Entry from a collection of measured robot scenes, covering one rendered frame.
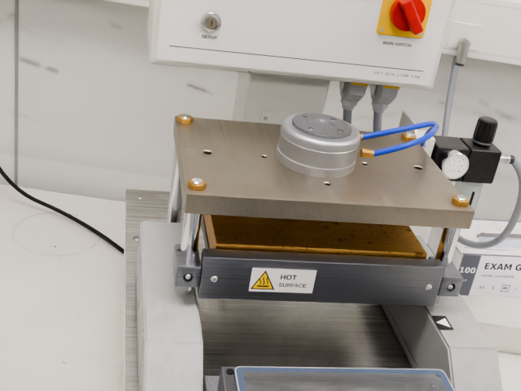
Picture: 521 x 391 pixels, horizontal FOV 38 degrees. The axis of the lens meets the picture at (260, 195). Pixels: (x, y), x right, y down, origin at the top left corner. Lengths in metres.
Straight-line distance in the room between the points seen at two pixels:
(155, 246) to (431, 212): 0.28
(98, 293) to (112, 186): 0.32
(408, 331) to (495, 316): 0.40
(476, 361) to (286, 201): 0.23
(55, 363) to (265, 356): 0.34
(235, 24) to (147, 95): 0.52
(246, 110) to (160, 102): 0.45
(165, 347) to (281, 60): 0.35
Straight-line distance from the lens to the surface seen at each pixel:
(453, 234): 0.75
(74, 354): 1.04
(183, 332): 0.67
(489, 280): 1.23
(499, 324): 1.19
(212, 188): 0.67
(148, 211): 0.99
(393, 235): 0.76
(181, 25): 0.82
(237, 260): 0.68
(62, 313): 1.11
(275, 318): 0.83
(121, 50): 1.32
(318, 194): 0.69
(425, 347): 0.78
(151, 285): 0.73
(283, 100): 0.90
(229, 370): 0.65
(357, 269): 0.71
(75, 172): 1.42
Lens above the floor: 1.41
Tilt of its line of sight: 26 degrees down
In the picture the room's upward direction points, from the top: 9 degrees clockwise
